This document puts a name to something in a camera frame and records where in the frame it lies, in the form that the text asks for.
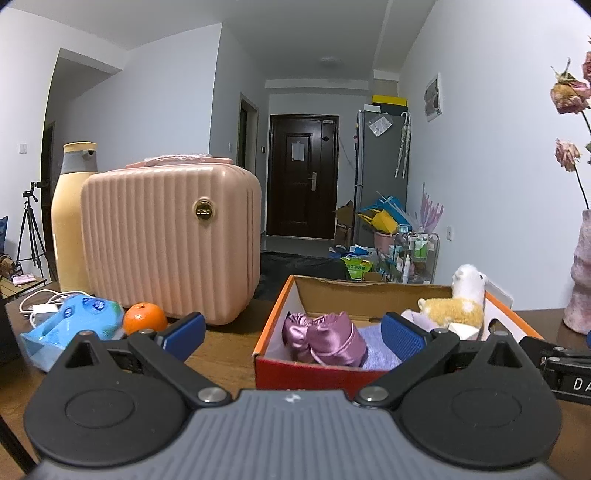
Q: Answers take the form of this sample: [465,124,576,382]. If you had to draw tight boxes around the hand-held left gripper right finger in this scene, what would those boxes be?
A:
[353,311,541,409]

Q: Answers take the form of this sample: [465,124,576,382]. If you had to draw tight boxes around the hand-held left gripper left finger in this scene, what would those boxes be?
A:
[48,311,232,408]

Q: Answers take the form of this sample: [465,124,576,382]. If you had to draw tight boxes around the white and yellow plush alpaca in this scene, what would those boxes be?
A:
[417,263,489,330]

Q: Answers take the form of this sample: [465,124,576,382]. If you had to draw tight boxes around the purple satin hair bonnet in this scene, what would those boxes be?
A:
[282,310,369,369]

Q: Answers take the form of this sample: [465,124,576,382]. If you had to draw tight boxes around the orange and white cardboard box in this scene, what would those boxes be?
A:
[253,274,546,393]

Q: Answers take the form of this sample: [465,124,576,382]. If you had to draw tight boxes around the lavender towel cloth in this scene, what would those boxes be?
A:
[357,322,403,372]

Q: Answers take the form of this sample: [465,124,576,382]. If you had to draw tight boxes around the orange fruit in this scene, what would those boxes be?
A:
[123,302,169,337]

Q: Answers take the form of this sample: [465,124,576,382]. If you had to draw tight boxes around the mottled pink vase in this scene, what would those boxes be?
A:
[563,208,591,336]

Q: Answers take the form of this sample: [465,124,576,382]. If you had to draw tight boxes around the pink ribbed suitcase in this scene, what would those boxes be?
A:
[80,162,263,326]

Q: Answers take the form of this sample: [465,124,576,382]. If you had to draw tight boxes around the green printed bag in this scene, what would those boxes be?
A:
[341,256,373,282]

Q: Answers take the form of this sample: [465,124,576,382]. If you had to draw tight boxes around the pink bucket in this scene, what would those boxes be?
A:
[372,230,396,255]

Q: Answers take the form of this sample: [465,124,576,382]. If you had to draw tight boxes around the blue plastic packet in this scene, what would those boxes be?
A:
[19,294,126,374]

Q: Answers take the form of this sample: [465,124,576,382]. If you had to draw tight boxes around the black bag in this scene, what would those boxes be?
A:
[259,250,350,301]

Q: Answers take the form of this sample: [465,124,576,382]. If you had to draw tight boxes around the pile of blue yellow bags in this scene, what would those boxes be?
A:
[357,196,410,234]

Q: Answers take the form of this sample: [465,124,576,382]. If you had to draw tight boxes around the purple fairy wings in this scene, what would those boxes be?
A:
[417,181,447,234]

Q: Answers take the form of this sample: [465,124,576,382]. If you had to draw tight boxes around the brown cardboard box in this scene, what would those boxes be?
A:
[334,200,356,248]

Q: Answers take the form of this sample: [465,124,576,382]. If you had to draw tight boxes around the yellow lotion bottle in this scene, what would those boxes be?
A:
[50,141,99,294]

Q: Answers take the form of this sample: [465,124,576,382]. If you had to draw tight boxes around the grey refrigerator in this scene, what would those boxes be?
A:
[354,109,410,232]

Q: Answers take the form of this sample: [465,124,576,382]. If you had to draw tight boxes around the dark wooden entrance door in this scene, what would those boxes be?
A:
[268,114,341,240]

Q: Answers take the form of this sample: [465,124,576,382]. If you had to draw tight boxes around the small pale dried rose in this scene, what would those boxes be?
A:
[554,138,591,209]

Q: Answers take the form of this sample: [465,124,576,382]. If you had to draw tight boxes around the white folded umbrella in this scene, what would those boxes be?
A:
[394,112,412,180]

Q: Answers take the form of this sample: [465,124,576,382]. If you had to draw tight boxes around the clear plastic bag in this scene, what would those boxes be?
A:
[366,114,393,137]

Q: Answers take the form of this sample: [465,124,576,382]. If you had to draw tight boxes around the large pink dried rose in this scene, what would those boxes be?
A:
[556,83,591,139]

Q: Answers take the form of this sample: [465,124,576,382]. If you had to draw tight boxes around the yellow and black box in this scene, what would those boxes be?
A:
[371,94,410,112]

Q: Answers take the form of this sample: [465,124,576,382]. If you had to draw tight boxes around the yellowed dried rose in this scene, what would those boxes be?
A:
[550,57,581,100]

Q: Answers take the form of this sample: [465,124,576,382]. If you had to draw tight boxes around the wire storage cart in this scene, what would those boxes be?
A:
[387,230,440,285]

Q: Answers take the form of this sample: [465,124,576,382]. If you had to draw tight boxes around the white charger with cable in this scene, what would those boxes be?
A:
[19,290,93,326]

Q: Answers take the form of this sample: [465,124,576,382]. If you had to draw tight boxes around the black camera tripod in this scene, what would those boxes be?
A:
[13,181,49,282]

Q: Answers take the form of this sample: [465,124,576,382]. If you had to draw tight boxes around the interior door frame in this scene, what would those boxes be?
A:
[237,92,260,179]

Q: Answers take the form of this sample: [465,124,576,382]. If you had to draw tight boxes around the wall electrical panel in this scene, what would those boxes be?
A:
[423,72,445,123]

